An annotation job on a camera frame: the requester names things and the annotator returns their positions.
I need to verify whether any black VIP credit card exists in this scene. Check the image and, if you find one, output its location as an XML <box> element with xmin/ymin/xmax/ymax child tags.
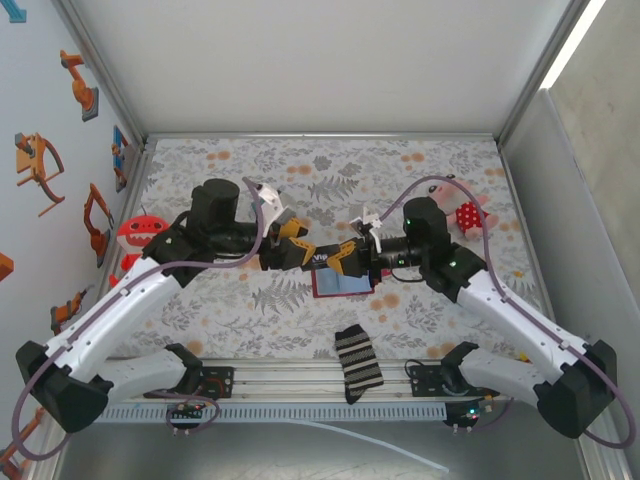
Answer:
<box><xmin>308</xmin><ymin>244</ymin><xmax>347</xmax><ymax>275</ymax></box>

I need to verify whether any red card holder wallet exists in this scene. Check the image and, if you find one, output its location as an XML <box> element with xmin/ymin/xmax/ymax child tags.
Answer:
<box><xmin>310</xmin><ymin>266</ymin><xmax>392</xmax><ymax>300</ymax></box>

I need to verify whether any pink frog plush toy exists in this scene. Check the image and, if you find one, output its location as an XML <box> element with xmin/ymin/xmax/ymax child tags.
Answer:
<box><xmin>427</xmin><ymin>173</ymin><xmax>501</xmax><ymax>241</ymax></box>

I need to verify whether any red shark plush toy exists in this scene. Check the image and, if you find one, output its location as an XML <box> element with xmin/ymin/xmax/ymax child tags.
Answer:
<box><xmin>108</xmin><ymin>215</ymin><xmax>169</xmax><ymax>289</ymax></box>

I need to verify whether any black beige striped sock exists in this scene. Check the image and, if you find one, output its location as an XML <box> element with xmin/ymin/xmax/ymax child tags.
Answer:
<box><xmin>333</xmin><ymin>323</ymin><xmax>385</xmax><ymax>405</ymax></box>

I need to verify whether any floral patterned table mat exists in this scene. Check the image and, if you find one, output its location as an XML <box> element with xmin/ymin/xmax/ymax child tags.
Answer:
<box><xmin>97</xmin><ymin>137</ymin><xmax>560</xmax><ymax>362</ymax></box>

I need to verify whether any white plastic tube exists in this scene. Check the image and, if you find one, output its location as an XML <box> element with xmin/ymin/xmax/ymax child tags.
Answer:
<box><xmin>279</xmin><ymin>418</ymin><xmax>451</xmax><ymax>474</ymax></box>

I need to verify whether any white light strip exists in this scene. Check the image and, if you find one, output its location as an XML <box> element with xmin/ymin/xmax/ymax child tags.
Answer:
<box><xmin>539</xmin><ymin>0</ymin><xmax>609</xmax><ymax>91</ymax></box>

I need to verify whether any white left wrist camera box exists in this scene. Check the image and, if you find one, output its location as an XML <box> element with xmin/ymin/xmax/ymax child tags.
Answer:
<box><xmin>256</xmin><ymin>183</ymin><xmax>286</xmax><ymax>227</ymax></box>

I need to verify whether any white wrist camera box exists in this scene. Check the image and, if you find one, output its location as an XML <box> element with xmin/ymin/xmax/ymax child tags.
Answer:
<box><xmin>349</xmin><ymin>207</ymin><xmax>385</xmax><ymax>251</ymax></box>
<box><xmin>256</xmin><ymin>183</ymin><xmax>286</xmax><ymax>227</ymax></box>

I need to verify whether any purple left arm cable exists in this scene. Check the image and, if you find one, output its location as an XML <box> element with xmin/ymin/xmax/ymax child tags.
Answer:
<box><xmin>10</xmin><ymin>177</ymin><xmax>266</xmax><ymax>461</ymax></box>

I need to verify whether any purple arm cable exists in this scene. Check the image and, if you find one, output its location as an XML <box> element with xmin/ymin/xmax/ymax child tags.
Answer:
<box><xmin>379</xmin><ymin>175</ymin><xmax>632</xmax><ymax>449</ymax></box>
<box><xmin>10</xmin><ymin>177</ymin><xmax>266</xmax><ymax>461</ymax></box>

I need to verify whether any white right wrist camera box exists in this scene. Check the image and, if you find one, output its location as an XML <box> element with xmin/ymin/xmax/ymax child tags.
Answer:
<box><xmin>349</xmin><ymin>207</ymin><xmax>385</xmax><ymax>251</ymax></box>

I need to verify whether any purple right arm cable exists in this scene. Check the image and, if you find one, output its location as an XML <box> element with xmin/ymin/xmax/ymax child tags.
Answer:
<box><xmin>379</xmin><ymin>175</ymin><xmax>632</xmax><ymax>449</ymax></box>

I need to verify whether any aluminium frame rail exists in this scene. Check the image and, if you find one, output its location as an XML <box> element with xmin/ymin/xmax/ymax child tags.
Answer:
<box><xmin>497</xmin><ymin>139</ymin><xmax>569</xmax><ymax>361</ymax></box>
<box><xmin>74</xmin><ymin>139</ymin><xmax>159</xmax><ymax>364</ymax></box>

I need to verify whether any blue orange machine wall sticker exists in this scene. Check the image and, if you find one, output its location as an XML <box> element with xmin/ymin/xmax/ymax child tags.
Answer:
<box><xmin>111</xmin><ymin>124</ymin><xmax>131</xmax><ymax>194</ymax></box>

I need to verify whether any aluminium frame beam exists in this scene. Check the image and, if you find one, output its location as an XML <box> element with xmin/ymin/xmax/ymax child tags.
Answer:
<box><xmin>47</xmin><ymin>357</ymin><xmax>609</xmax><ymax>405</ymax></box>

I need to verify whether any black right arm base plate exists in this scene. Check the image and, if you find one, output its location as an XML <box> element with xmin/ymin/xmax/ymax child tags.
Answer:
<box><xmin>409</xmin><ymin>362</ymin><xmax>501</xmax><ymax>399</ymax></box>

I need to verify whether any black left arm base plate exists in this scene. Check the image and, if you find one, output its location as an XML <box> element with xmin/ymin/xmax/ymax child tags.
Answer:
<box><xmin>143</xmin><ymin>366</ymin><xmax>236</xmax><ymax>400</ymax></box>

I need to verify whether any white slotted cable duct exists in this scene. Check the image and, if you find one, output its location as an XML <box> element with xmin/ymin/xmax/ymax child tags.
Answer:
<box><xmin>69</xmin><ymin>403</ymin><xmax>449</xmax><ymax>422</ymax></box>

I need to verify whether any aluminium frame post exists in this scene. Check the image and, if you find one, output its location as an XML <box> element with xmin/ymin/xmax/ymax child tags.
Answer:
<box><xmin>52</xmin><ymin>0</ymin><xmax>149</xmax><ymax>146</ymax></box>
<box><xmin>492</xmin><ymin>0</ymin><xmax>594</xmax><ymax>146</ymax></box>

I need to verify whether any orange gripper claw wall sticker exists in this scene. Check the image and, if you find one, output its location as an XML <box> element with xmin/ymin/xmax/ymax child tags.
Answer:
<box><xmin>13</xmin><ymin>132</ymin><xmax>67</xmax><ymax>218</ymax></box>

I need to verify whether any aluminium frame leg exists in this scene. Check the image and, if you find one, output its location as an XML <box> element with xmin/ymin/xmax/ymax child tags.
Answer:
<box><xmin>567</xmin><ymin>399</ymin><xmax>634</xmax><ymax>480</ymax></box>
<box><xmin>29</xmin><ymin>432</ymin><xmax>74</xmax><ymax>480</ymax></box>

